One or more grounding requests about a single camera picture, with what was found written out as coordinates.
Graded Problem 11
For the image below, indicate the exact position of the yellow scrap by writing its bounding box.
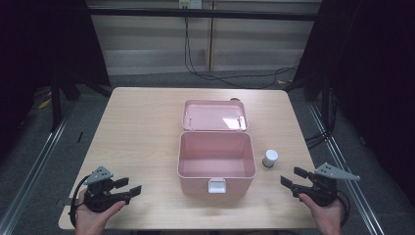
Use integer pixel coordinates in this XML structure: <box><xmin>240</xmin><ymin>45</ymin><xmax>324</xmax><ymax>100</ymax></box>
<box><xmin>37</xmin><ymin>97</ymin><xmax>53</xmax><ymax>111</ymax></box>

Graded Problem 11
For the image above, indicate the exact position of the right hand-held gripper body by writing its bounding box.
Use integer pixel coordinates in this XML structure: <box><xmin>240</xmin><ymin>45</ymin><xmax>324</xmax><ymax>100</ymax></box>
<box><xmin>291</xmin><ymin>162</ymin><xmax>361</xmax><ymax>208</ymax></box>

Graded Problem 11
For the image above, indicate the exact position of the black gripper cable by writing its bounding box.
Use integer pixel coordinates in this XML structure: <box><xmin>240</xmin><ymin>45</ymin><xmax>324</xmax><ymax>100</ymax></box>
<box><xmin>69</xmin><ymin>174</ymin><xmax>91</xmax><ymax>228</ymax></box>
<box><xmin>336</xmin><ymin>190</ymin><xmax>352</xmax><ymax>227</ymax></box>

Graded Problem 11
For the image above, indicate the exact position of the black horizontal bar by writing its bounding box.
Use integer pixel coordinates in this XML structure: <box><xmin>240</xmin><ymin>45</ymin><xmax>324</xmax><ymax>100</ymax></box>
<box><xmin>87</xmin><ymin>7</ymin><xmax>323</xmax><ymax>23</ymax></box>

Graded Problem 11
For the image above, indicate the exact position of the person's right hand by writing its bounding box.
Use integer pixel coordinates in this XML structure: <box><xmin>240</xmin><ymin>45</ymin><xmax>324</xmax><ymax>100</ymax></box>
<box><xmin>298</xmin><ymin>192</ymin><xmax>345</xmax><ymax>235</ymax></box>

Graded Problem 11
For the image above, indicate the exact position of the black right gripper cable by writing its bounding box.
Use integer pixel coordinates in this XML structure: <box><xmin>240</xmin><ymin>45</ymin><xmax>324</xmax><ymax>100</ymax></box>
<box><xmin>336</xmin><ymin>190</ymin><xmax>352</xmax><ymax>227</ymax></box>

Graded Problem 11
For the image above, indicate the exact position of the aluminium floor rail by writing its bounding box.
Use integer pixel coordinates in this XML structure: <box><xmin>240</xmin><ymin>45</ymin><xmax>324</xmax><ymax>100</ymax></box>
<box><xmin>0</xmin><ymin>101</ymin><xmax>77</xmax><ymax>235</ymax></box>
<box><xmin>307</xmin><ymin>103</ymin><xmax>388</xmax><ymax>235</ymax></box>

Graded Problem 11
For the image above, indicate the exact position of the long black floor cable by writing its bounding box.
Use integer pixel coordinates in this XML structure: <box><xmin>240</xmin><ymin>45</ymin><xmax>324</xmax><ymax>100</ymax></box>
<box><xmin>183</xmin><ymin>17</ymin><xmax>300</xmax><ymax>90</ymax></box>

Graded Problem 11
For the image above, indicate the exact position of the small white jar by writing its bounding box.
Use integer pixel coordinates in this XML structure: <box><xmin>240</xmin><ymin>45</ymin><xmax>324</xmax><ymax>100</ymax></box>
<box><xmin>261</xmin><ymin>149</ymin><xmax>280</xmax><ymax>169</ymax></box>

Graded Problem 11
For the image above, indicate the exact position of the black metal stand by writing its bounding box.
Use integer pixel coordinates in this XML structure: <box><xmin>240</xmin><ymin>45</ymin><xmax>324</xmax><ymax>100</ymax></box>
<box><xmin>49</xmin><ymin>72</ymin><xmax>81</xmax><ymax>133</ymax></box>

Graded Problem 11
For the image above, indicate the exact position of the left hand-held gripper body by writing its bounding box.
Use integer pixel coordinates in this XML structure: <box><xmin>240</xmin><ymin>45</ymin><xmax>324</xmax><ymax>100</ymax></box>
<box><xmin>82</xmin><ymin>165</ymin><xmax>132</xmax><ymax>213</ymax></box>

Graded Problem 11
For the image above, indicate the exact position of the pink plastic storage box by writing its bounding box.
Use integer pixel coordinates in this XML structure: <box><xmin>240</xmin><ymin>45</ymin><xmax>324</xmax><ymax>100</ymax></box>
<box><xmin>176</xmin><ymin>99</ymin><xmax>257</xmax><ymax>198</ymax></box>

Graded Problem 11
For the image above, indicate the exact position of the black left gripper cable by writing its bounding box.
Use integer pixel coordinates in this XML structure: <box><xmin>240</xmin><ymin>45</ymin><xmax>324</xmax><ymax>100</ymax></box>
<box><xmin>69</xmin><ymin>174</ymin><xmax>91</xmax><ymax>228</ymax></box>

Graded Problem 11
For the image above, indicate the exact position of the dark curtain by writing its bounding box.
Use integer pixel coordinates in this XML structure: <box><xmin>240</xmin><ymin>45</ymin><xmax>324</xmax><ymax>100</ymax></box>
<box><xmin>0</xmin><ymin>0</ymin><xmax>112</xmax><ymax>165</ymax></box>
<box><xmin>292</xmin><ymin>0</ymin><xmax>415</xmax><ymax>207</ymax></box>

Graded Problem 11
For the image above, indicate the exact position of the white wall socket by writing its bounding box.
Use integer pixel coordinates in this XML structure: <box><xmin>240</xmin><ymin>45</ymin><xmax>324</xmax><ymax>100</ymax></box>
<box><xmin>178</xmin><ymin>0</ymin><xmax>204</xmax><ymax>10</ymax></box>

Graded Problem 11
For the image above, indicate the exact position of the person's left hand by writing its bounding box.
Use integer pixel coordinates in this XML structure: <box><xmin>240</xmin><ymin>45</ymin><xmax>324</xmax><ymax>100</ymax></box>
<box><xmin>74</xmin><ymin>188</ymin><xmax>127</xmax><ymax>235</ymax></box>

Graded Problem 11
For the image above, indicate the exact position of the bundle of black cables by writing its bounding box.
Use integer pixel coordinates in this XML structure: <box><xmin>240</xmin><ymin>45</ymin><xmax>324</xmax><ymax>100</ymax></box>
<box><xmin>304</xmin><ymin>87</ymin><xmax>337</xmax><ymax>151</ymax></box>

